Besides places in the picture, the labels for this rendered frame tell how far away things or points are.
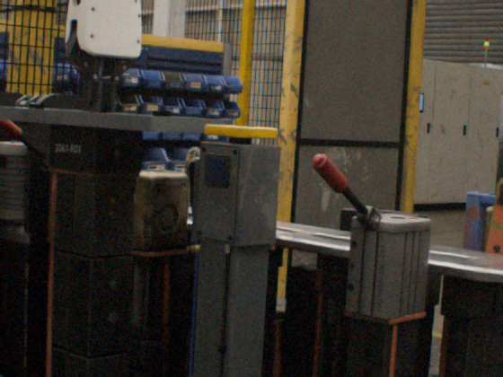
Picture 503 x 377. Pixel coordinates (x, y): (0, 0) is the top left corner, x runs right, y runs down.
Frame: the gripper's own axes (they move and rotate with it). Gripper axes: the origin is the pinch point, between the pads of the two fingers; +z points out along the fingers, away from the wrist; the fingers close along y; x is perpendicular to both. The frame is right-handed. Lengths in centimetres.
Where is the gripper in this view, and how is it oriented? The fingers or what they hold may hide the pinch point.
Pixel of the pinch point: (99, 96)
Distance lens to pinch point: 132.0
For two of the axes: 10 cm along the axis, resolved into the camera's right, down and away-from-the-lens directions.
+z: -0.5, 10.0, 0.8
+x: -7.8, -0.9, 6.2
